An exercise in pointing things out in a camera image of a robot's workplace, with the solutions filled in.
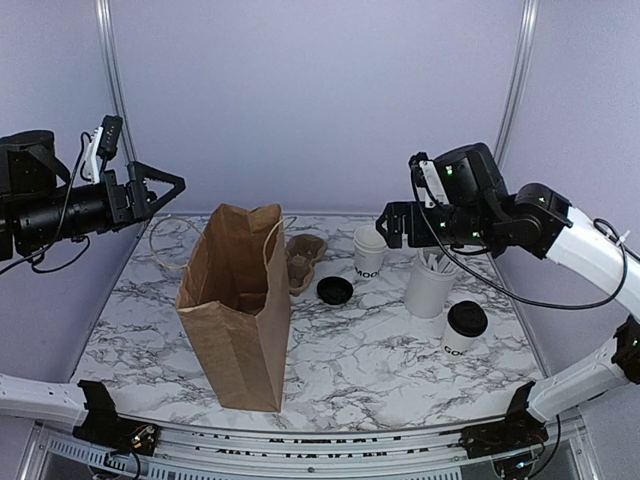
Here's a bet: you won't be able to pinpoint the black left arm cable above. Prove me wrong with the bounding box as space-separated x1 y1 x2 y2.
0 132 94 276

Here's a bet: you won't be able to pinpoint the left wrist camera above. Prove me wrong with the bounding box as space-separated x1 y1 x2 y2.
80 115 123 184

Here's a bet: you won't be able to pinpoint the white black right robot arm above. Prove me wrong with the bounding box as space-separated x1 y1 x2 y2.
376 143 639 448

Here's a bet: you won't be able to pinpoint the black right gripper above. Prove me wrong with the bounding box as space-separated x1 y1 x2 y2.
377 199 501 247

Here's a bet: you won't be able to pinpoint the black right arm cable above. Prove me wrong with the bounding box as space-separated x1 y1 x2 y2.
409 159 629 309

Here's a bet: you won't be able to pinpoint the left aluminium corner post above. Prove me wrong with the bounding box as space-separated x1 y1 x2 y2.
95 0 137 164

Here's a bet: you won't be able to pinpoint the aluminium corner post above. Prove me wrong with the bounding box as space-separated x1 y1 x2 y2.
95 0 137 164
494 0 540 168

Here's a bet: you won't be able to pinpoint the white paper coffee cup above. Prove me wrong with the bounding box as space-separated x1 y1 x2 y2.
441 317 480 358

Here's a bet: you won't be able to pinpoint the brown paper takeout bag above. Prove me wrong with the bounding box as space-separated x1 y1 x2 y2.
175 204 291 412

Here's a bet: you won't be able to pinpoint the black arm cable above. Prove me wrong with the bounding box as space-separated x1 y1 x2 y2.
0 132 94 276
409 159 629 309

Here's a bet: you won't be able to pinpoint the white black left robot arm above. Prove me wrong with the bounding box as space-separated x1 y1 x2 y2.
1 127 186 445

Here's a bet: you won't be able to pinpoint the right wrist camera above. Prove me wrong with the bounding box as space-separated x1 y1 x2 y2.
409 152 449 209

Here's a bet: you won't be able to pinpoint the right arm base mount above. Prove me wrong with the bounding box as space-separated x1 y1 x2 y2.
459 381 549 459

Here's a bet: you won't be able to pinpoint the brown cardboard cup carrier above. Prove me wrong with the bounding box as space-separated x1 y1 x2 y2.
285 234 327 296

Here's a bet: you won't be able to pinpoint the white plastic stirrers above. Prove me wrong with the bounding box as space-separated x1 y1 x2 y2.
418 248 458 275

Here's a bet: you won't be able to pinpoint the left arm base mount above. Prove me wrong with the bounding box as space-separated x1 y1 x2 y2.
72 380 160 456

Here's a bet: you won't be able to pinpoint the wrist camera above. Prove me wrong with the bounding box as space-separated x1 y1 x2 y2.
80 115 123 184
409 152 449 209

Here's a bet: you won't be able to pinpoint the black plastic cup lid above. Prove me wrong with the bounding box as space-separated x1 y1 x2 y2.
447 300 489 338

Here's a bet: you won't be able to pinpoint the right aluminium corner post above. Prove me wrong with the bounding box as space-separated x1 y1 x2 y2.
494 0 540 168

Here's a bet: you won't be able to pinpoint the white utensil holder cup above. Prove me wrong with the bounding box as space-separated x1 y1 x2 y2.
404 249 460 319

